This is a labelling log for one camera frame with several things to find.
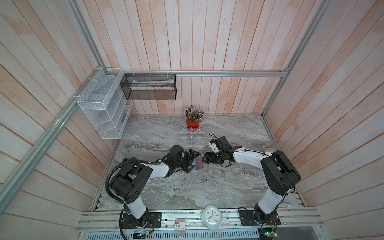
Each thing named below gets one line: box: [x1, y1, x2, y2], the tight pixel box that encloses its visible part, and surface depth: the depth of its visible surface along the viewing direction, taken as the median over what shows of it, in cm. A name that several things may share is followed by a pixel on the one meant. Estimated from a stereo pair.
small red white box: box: [174, 217, 186, 236], surface depth 72 cm
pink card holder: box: [192, 156, 208, 172], surface depth 92 cm
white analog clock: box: [200, 205, 223, 231], surface depth 74 cm
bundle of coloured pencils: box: [183, 105, 205, 122], surface depth 103 cm
